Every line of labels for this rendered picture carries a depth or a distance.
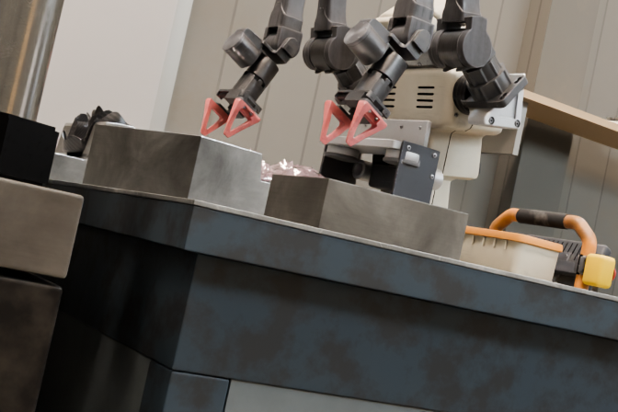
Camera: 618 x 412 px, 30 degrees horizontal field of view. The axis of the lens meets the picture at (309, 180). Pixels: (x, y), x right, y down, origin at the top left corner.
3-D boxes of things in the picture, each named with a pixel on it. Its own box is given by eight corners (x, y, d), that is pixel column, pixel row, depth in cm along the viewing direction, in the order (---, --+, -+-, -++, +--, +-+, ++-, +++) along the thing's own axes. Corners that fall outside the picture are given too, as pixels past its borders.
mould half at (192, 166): (305, 245, 211) (318, 186, 212) (413, 267, 193) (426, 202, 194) (79, 193, 177) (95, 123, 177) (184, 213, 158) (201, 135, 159)
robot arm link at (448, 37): (499, 59, 225) (480, 60, 229) (476, 17, 221) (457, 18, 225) (472, 88, 221) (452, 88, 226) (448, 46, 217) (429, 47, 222)
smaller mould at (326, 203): (393, 257, 153) (404, 206, 154) (457, 270, 140) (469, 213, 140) (260, 228, 144) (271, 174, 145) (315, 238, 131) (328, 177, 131)
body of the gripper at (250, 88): (238, 96, 240) (258, 69, 242) (213, 95, 248) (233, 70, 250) (257, 116, 243) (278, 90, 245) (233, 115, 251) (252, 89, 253)
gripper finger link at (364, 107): (344, 131, 201) (372, 91, 204) (320, 131, 207) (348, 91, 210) (366, 156, 204) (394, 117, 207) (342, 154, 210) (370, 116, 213)
